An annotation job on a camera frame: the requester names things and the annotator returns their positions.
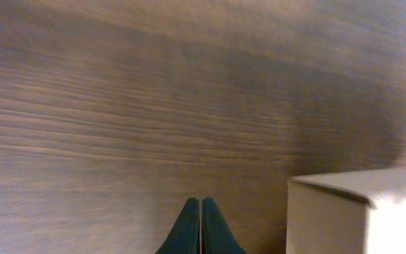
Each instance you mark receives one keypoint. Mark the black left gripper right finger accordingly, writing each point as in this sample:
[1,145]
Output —
[217,238]

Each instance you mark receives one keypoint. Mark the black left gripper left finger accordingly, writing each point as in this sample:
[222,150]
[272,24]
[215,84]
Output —
[183,237]

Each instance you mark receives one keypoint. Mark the brown cardboard box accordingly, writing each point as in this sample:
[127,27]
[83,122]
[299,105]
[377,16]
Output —
[355,212]

